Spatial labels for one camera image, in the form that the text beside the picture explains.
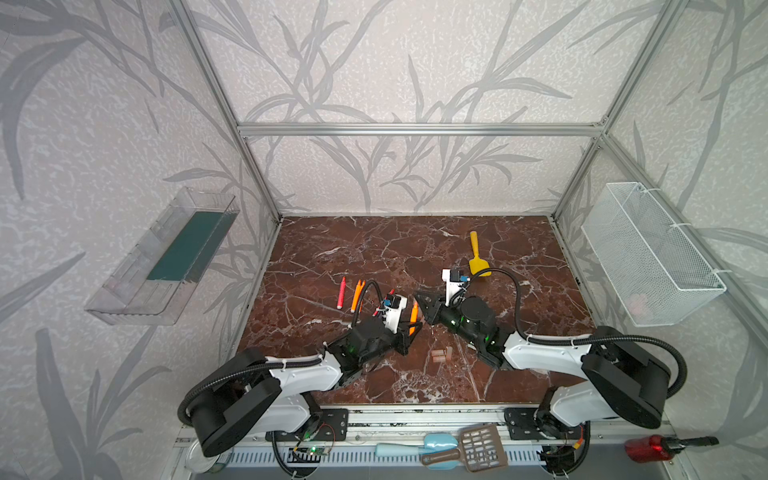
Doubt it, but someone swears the orange highlighter lone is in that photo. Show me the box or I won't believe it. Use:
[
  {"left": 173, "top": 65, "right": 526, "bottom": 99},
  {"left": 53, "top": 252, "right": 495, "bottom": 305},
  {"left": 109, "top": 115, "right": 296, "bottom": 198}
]
[{"left": 408, "top": 302, "right": 419, "bottom": 335}]

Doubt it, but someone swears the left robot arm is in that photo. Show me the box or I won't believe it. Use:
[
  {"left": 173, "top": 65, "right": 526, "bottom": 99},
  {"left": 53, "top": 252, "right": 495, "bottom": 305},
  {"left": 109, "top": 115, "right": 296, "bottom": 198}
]
[{"left": 177, "top": 316, "right": 423, "bottom": 458}]

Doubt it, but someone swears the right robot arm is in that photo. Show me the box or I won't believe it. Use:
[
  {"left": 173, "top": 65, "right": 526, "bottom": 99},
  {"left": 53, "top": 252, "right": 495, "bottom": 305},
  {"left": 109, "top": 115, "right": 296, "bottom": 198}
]
[{"left": 414, "top": 269, "right": 688, "bottom": 438}]

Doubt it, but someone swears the pink highlighter middle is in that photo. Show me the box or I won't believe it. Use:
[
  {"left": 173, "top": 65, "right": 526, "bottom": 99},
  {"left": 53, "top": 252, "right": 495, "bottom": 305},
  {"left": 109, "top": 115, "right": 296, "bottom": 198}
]
[{"left": 374, "top": 289, "right": 396, "bottom": 317}]

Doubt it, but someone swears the pink highlighter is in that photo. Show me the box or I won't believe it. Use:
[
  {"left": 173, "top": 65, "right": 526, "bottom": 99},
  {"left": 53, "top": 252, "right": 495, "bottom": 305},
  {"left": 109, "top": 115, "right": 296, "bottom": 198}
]
[
  {"left": 374, "top": 289, "right": 396, "bottom": 317},
  {"left": 336, "top": 276, "right": 347, "bottom": 310}
]

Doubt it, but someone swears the pink highlighter far left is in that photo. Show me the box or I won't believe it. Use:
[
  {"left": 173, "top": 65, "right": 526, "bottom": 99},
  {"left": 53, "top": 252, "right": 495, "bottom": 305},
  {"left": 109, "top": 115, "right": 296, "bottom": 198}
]
[{"left": 336, "top": 276, "right": 347, "bottom": 310}]

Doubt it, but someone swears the orange highlighter left of pair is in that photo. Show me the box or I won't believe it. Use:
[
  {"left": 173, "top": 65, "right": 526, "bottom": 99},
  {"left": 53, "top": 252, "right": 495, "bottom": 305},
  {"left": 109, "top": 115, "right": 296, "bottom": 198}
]
[{"left": 350, "top": 280, "right": 365, "bottom": 313}]

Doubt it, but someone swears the orange highlighter of pair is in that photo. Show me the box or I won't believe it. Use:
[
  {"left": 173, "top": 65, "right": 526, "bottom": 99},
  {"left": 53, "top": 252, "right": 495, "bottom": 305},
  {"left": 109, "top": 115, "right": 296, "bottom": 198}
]
[
  {"left": 355, "top": 280, "right": 366, "bottom": 299},
  {"left": 350, "top": 280, "right": 365, "bottom": 313}
]

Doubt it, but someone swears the yellow plastic scoop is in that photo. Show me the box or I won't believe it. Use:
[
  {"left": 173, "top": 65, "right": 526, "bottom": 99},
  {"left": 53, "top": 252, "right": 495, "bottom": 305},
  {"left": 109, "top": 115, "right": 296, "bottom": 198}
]
[{"left": 469, "top": 231, "right": 490, "bottom": 276}]

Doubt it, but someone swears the orange highlighter right of pair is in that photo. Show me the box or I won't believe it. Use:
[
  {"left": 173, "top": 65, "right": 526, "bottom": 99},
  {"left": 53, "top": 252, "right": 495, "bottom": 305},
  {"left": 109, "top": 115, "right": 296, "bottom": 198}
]
[{"left": 355, "top": 280, "right": 366, "bottom": 299}]

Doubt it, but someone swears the light blue brush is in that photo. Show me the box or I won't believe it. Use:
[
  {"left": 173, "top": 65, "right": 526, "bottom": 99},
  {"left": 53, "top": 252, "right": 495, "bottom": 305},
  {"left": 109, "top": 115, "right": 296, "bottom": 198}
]
[{"left": 374, "top": 433, "right": 458, "bottom": 458}]

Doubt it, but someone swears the brown slotted litter scoop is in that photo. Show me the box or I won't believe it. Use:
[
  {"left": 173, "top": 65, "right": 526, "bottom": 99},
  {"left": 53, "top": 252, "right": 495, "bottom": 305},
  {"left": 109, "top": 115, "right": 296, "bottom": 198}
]
[{"left": 420, "top": 424, "right": 509, "bottom": 473}]

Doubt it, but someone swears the red bottle black nozzle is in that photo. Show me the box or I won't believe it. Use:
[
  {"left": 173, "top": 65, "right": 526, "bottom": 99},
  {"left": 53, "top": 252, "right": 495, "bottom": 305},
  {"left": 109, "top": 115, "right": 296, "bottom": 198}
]
[{"left": 624, "top": 435, "right": 719, "bottom": 463}]

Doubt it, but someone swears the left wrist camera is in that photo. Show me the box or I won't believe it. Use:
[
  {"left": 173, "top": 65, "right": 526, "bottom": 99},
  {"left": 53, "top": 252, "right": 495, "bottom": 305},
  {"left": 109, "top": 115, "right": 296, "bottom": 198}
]
[{"left": 383, "top": 293, "right": 408, "bottom": 334}]

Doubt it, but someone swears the aluminium front rail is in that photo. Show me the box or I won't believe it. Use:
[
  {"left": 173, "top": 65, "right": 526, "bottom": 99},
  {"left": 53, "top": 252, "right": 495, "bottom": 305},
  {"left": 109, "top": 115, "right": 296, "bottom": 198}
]
[{"left": 173, "top": 403, "right": 676, "bottom": 448}]

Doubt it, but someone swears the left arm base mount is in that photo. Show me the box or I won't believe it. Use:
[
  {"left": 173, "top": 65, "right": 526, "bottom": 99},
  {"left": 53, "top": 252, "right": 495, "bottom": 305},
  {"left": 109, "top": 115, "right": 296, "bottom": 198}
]
[{"left": 266, "top": 408, "right": 349, "bottom": 442}]

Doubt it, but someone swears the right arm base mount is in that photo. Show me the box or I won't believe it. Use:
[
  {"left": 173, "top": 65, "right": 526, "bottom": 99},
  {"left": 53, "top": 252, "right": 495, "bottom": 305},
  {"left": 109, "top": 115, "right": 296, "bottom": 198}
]
[{"left": 504, "top": 407, "right": 581, "bottom": 442}]

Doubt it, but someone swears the white wire basket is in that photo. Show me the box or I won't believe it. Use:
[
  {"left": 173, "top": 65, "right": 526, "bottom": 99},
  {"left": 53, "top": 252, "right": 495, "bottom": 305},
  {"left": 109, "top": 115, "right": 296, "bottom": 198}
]
[{"left": 582, "top": 182, "right": 727, "bottom": 327}]

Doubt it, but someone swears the clear plastic wall tray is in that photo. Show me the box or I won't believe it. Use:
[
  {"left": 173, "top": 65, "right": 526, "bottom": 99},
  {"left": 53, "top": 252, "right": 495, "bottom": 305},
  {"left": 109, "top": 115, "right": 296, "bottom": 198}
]
[{"left": 85, "top": 187, "right": 240, "bottom": 326}]

